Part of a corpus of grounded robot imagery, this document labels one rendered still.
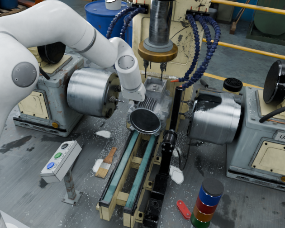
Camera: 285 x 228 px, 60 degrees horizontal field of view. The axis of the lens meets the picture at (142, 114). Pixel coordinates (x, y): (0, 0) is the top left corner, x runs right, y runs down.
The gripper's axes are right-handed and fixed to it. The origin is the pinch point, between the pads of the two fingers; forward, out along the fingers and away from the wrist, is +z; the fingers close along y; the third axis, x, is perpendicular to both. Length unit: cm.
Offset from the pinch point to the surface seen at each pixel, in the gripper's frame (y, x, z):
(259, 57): 119, 229, 260
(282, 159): 67, -11, 4
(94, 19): -102, 136, 113
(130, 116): -1.7, -7.2, 4.3
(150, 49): 4.0, 16.2, -18.3
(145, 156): 10.3, -23.9, 7.6
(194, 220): 34, -45, -20
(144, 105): 5.0, -2.4, -1.5
